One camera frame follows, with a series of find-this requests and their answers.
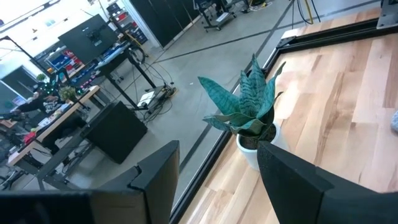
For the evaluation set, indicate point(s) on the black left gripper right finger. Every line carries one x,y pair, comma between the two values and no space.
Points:
295,193

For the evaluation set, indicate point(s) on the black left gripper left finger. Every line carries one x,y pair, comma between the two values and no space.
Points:
155,186

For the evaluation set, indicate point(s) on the white plant pot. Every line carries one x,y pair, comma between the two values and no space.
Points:
248,155

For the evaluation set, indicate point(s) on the black box cabinet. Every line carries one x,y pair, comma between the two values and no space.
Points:
115,133

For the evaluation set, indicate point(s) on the white floor device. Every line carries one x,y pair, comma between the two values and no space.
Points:
146,98

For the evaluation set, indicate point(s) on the green snake plant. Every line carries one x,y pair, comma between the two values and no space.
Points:
248,102

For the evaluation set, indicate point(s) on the wooden top desk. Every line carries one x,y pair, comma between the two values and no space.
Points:
62,119

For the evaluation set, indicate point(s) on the grey waffle dish cloth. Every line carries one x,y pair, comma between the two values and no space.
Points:
395,121

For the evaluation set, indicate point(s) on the small potted plant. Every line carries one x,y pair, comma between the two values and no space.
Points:
40,76
67,92

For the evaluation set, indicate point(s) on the red cloth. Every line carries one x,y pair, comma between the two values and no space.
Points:
29,137

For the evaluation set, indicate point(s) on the person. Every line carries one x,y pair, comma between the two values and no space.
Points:
34,104

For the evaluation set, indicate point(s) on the shelf with coloured boxes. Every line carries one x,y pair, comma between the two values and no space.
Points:
62,60

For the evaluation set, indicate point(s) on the black flat screen television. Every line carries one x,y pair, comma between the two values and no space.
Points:
87,40

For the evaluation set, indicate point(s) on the storage rack with bins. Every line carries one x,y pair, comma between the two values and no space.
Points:
127,21

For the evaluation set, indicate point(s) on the black cabinet row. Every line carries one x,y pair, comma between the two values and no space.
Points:
168,18

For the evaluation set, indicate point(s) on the black rolling stand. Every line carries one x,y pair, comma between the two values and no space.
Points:
214,18

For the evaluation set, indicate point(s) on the black aluminium table frame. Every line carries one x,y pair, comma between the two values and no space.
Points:
326,35

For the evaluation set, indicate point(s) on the grey metal bracket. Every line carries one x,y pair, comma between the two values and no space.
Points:
387,14

